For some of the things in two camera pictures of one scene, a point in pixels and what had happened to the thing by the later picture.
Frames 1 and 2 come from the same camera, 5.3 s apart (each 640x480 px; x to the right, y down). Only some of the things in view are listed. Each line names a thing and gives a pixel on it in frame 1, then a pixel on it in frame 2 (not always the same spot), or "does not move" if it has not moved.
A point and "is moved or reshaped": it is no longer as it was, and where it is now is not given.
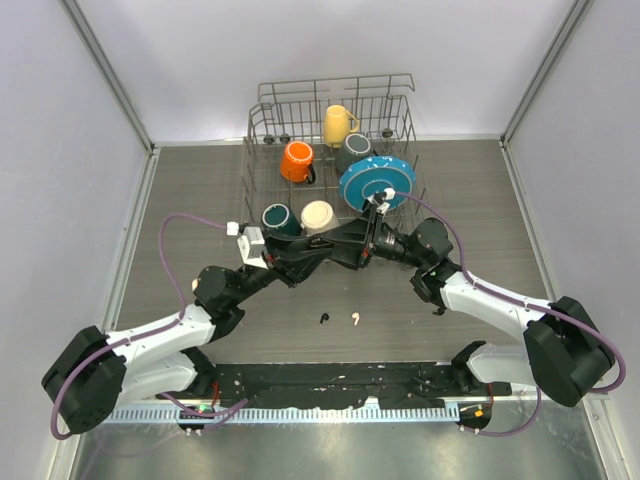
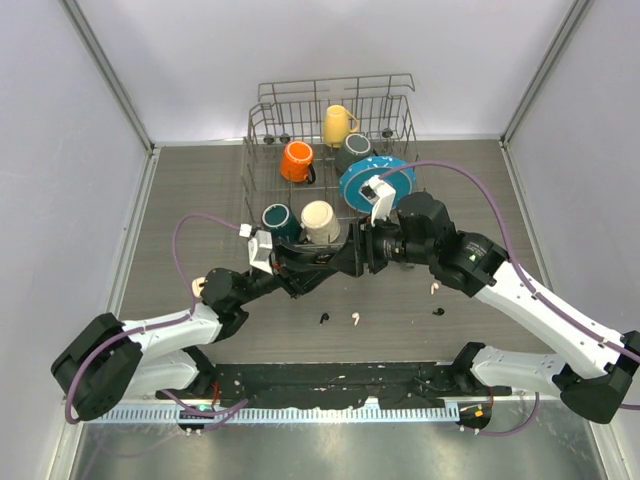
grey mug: (355, 146) does not move
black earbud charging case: (318, 242) is moved or reshaped
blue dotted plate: (380, 176) does not move
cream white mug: (316, 216) does not move
